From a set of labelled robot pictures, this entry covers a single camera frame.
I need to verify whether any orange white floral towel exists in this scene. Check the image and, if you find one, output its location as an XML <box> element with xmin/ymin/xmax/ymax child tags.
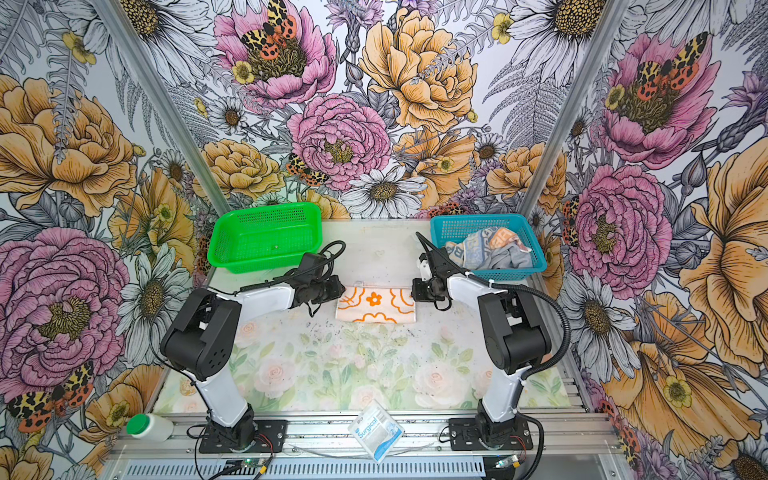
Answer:
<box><xmin>335</xmin><ymin>286</ymin><xmax>416</xmax><ymax>325</ymax></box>

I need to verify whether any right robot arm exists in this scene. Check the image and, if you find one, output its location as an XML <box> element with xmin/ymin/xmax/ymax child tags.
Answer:
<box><xmin>412</xmin><ymin>233</ymin><xmax>558</xmax><ymax>449</ymax></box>

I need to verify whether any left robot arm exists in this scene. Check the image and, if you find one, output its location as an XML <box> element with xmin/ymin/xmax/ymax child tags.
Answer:
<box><xmin>160</xmin><ymin>241</ymin><xmax>345</xmax><ymax>451</ymax></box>

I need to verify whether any grey patterned towel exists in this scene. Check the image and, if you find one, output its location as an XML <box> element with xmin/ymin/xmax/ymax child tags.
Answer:
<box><xmin>445</xmin><ymin>227</ymin><xmax>533</xmax><ymax>270</ymax></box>

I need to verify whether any green plastic basket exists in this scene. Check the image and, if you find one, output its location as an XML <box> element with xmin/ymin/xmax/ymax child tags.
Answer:
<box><xmin>207</xmin><ymin>202</ymin><xmax>322</xmax><ymax>274</ymax></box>

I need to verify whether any teal plastic basket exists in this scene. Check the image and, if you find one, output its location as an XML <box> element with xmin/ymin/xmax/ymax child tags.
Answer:
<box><xmin>430</xmin><ymin>214</ymin><xmax>547</xmax><ymax>282</ymax></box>

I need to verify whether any white blue packet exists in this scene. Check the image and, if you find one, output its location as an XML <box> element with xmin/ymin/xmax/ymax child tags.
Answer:
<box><xmin>348</xmin><ymin>401</ymin><xmax>404</xmax><ymax>463</ymax></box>

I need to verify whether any white bottle green cap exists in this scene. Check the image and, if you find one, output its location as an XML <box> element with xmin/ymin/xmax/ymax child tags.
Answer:
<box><xmin>125</xmin><ymin>413</ymin><xmax>174</xmax><ymax>442</ymax></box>

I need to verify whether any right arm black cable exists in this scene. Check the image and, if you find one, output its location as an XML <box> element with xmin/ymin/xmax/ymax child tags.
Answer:
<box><xmin>419</xmin><ymin>236</ymin><xmax>571</xmax><ymax>382</ymax></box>

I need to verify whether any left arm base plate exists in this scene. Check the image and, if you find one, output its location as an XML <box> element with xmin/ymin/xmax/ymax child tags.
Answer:
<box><xmin>198</xmin><ymin>419</ymin><xmax>288</xmax><ymax>454</ymax></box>

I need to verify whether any aluminium front rail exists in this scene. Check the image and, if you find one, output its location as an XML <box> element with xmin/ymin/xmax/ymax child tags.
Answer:
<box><xmin>107</xmin><ymin>410</ymin><xmax>625</xmax><ymax>460</ymax></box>

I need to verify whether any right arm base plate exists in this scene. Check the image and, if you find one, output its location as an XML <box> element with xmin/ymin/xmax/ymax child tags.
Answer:
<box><xmin>448</xmin><ymin>415</ymin><xmax>533</xmax><ymax>451</ymax></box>

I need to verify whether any right aluminium frame post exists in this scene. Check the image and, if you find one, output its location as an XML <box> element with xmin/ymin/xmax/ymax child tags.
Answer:
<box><xmin>517</xmin><ymin>0</ymin><xmax>630</xmax><ymax>217</ymax></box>

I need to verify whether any aluminium frame post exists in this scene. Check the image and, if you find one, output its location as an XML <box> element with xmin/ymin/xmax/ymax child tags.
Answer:
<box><xmin>517</xmin><ymin>0</ymin><xmax>630</xmax><ymax>217</ymax></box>
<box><xmin>94</xmin><ymin>1</ymin><xmax>231</xmax><ymax>216</ymax></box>

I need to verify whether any left aluminium frame post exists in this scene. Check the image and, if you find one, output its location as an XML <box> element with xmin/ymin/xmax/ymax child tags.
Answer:
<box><xmin>94</xmin><ymin>1</ymin><xmax>231</xmax><ymax>216</ymax></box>

